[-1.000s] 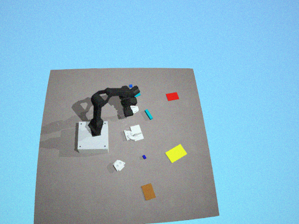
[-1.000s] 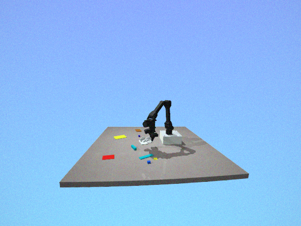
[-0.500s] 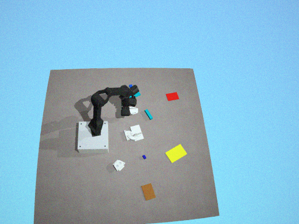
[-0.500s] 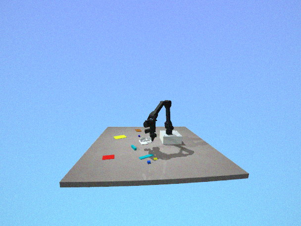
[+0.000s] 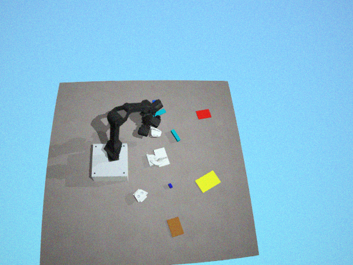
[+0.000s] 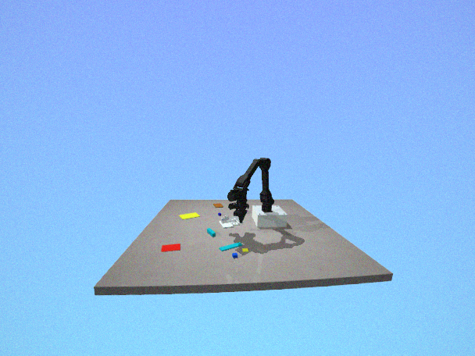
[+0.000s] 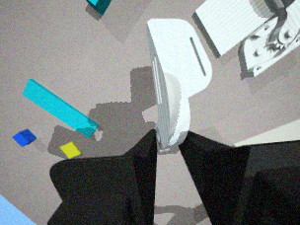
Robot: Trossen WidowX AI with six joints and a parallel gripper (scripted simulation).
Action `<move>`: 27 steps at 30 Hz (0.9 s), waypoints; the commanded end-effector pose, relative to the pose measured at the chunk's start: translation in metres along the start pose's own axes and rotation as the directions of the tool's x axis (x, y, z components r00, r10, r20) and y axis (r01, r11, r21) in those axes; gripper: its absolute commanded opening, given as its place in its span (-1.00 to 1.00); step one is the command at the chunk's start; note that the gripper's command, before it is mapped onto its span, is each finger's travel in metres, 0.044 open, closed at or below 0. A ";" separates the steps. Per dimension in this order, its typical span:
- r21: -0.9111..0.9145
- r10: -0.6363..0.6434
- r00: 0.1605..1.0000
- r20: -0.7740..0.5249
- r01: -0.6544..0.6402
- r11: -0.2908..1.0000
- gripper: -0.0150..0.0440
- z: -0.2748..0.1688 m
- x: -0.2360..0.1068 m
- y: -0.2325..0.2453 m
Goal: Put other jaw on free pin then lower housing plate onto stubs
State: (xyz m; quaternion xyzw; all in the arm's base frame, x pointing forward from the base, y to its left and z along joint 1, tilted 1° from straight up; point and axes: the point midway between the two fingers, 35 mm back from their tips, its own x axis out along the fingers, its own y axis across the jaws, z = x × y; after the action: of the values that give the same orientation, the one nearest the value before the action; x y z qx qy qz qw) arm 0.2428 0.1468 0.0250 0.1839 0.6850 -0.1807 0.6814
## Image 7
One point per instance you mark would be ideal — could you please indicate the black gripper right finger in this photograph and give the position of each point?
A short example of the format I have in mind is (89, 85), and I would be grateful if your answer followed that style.
(224, 175)

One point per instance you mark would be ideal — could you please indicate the cyan flat bar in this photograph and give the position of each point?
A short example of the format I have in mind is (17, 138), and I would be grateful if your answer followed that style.
(54, 105)

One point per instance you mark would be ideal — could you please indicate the cyan rectangular block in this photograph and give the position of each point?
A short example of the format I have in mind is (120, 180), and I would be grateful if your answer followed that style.
(100, 5)

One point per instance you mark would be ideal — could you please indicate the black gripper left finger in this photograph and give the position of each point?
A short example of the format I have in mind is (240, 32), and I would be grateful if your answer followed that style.
(133, 174)

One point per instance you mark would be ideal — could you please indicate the yellow flat plate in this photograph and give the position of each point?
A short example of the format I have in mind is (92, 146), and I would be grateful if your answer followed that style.
(70, 150)

